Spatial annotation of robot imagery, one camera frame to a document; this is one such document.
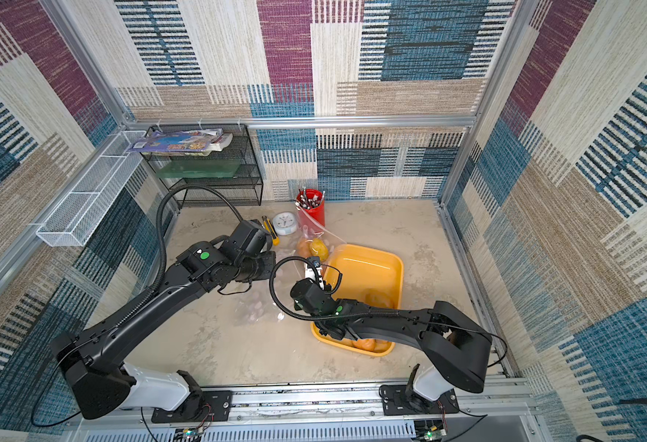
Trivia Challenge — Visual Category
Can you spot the white round clock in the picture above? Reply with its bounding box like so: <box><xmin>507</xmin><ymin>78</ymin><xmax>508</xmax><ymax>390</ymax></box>
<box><xmin>272</xmin><ymin>212</ymin><xmax>299</xmax><ymax>236</ymax></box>

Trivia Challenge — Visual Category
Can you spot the red ribbed pen cup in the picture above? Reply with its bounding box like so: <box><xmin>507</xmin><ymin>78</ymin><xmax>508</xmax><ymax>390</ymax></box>
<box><xmin>295</xmin><ymin>188</ymin><xmax>325</xmax><ymax>228</ymax></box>

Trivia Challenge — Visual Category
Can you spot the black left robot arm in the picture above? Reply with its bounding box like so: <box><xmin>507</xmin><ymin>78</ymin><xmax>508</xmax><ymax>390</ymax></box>
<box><xmin>50</xmin><ymin>241</ymin><xmax>275</xmax><ymax>421</ymax></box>

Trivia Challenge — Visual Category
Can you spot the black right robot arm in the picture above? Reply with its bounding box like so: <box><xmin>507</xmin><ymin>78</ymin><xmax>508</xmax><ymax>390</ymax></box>
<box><xmin>285</xmin><ymin>279</ymin><xmax>493</xmax><ymax>393</ymax></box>

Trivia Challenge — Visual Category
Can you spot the green tray in rack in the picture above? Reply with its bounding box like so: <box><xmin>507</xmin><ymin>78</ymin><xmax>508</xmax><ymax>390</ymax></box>
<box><xmin>156</xmin><ymin>159</ymin><xmax>242</xmax><ymax>180</ymax></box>

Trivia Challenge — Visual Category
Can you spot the white wire wall basket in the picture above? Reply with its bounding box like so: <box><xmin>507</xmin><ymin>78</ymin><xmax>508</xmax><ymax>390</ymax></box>
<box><xmin>36</xmin><ymin>131</ymin><xmax>144</xmax><ymax>248</ymax></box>

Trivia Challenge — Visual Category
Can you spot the black corrugated right cable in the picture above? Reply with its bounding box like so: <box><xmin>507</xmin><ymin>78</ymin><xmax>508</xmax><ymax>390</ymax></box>
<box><xmin>268</xmin><ymin>255</ymin><xmax>413</xmax><ymax>322</ymax></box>

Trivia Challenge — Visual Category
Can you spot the yellow utility knife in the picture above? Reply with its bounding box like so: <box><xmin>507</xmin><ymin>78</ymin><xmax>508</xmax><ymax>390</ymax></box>
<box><xmin>262</xmin><ymin>215</ymin><xmax>280</xmax><ymax>246</ymax></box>

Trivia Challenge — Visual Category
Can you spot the orange potato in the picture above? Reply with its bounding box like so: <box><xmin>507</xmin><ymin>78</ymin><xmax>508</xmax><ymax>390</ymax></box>
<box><xmin>297</xmin><ymin>239</ymin><xmax>312</xmax><ymax>259</ymax></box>

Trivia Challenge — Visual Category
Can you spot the black corrugated left cable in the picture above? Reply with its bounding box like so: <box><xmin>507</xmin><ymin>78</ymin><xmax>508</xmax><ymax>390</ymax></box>
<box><xmin>79</xmin><ymin>184</ymin><xmax>244</xmax><ymax>344</ymax></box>

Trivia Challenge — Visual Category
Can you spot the black wire shelf rack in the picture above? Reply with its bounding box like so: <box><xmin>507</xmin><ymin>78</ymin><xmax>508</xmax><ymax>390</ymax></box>
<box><xmin>132</xmin><ymin>123</ymin><xmax>264</xmax><ymax>206</ymax></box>

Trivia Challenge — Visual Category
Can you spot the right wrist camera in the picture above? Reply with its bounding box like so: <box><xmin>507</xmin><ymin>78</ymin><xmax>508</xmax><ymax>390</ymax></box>
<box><xmin>304</xmin><ymin>257</ymin><xmax>323</xmax><ymax>287</ymax></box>

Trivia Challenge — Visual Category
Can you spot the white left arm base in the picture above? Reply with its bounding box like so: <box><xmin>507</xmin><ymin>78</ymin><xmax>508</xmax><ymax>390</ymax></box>
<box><xmin>119</xmin><ymin>363</ymin><xmax>191</xmax><ymax>411</ymax></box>

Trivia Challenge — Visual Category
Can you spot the colourful book on rack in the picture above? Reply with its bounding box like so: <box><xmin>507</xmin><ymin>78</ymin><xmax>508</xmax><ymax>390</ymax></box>
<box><xmin>126</xmin><ymin>129</ymin><xmax>234</xmax><ymax>157</ymax></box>

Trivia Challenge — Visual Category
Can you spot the black corrugated cable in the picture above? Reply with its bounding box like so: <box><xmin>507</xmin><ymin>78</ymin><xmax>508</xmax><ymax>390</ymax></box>
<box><xmin>79</xmin><ymin>184</ymin><xmax>244</xmax><ymax>344</ymax></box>
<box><xmin>268</xmin><ymin>255</ymin><xmax>413</xmax><ymax>322</ymax></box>

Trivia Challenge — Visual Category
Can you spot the clear zipper bag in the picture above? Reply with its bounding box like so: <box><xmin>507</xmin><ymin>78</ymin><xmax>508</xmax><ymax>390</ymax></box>
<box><xmin>295</xmin><ymin>222</ymin><xmax>347</xmax><ymax>263</ymax></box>
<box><xmin>235</xmin><ymin>282</ymin><xmax>288</xmax><ymax>325</ymax></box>

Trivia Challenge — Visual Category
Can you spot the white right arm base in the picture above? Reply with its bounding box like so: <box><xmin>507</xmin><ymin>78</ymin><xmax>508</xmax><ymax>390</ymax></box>
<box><xmin>412</xmin><ymin>364</ymin><xmax>454</xmax><ymax>403</ymax></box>

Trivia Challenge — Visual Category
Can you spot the yellow lemon-like potato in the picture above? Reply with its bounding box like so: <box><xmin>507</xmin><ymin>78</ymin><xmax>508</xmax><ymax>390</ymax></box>
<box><xmin>308</xmin><ymin>238</ymin><xmax>330</xmax><ymax>262</ymax></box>

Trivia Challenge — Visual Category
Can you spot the yellow plastic tray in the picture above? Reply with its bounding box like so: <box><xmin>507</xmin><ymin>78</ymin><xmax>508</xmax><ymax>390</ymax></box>
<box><xmin>310</xmin><ymin>244</ymin><xmax>404</xmax><ymax>357</ymax></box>

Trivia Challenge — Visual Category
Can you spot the brown potato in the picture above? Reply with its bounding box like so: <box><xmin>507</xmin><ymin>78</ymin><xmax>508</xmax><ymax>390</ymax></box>
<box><xmin>352</xmin><ymin>339</ymin><xmax>393</xmax><ymax>354</ymax></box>
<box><xmin>364</xmin><ymin>290</ymin><xmax>396</xmax><ymax>309</ymax></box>

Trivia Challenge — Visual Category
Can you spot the aluminium front rail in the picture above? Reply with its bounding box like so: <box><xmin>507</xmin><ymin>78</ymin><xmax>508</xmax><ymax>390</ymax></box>
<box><xmin>65</xmin><ymin>377</ymin><xmax>552</xmax><ymax>441</ymax></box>

